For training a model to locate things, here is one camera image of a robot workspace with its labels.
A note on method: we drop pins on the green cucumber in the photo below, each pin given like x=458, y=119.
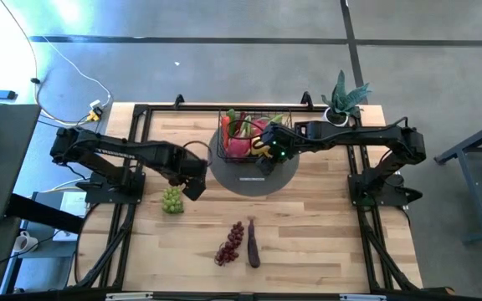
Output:
x=231, y=118

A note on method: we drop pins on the grey metal cart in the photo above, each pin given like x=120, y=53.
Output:
x=481, y=188

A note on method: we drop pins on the white metal bar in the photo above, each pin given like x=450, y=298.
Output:
x=129, y=296
x=363, y=297

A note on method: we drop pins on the green grape bunch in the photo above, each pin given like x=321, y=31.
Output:
x=172, y=201

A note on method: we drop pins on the yellow power plug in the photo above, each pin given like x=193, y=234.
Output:
x=94, y=113

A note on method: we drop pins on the grey round mat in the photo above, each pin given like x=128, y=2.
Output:
x=232, y=184

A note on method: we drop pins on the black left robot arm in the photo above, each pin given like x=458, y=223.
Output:
x=111, y=152

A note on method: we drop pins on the white mug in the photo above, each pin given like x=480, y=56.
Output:
x=24, y=241

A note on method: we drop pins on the large pink dragon fruit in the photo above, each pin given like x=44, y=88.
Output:
x=237, y=147

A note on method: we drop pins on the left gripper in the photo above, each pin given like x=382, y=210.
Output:
x=182, y=165

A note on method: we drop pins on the potted plant white pot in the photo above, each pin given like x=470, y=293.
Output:
x=341, y=100

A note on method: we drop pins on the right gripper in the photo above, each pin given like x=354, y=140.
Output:
x=280, y=142

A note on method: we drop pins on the red grape bunch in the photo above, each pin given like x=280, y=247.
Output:
x=230, y=244

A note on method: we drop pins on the small pink dragon fruit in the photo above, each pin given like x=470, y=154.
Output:
x=259, y=125

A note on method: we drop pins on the white paper sheet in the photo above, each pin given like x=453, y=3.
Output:
x=73, y=205

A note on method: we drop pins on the black aluminium frame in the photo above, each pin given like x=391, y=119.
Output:
x=161, y=108

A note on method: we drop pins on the white label strip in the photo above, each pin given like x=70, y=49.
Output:
x=252, y=179

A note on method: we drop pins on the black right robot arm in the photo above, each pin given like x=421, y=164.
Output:
x=362, y=136

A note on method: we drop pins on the purple eggplant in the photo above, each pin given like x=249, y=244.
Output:
x=252, y=246

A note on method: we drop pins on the black desk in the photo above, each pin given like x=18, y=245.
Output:
x=2, y=159

